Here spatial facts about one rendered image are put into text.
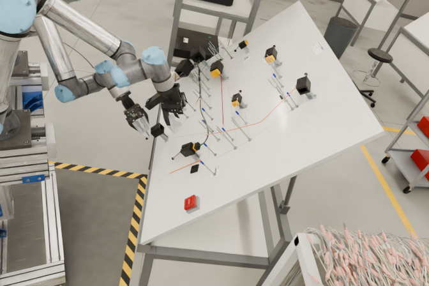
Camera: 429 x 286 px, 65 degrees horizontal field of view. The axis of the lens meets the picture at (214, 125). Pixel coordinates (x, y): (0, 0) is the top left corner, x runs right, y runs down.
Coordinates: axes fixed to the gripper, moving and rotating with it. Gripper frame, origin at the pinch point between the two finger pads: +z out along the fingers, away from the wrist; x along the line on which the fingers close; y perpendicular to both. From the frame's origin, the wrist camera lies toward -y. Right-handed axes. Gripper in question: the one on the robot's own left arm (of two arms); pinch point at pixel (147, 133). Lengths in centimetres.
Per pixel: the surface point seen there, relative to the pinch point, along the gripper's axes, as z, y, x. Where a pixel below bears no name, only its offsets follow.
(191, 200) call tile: 27.2, 24.9, -0.4
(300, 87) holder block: 10, 36, 57
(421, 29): 128, -231, 404
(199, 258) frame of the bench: 57, 14, -11
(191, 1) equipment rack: -43, -56, 66
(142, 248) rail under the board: 37.9, 11.6, -28.2
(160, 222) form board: 31.9, 14.1, -15.8
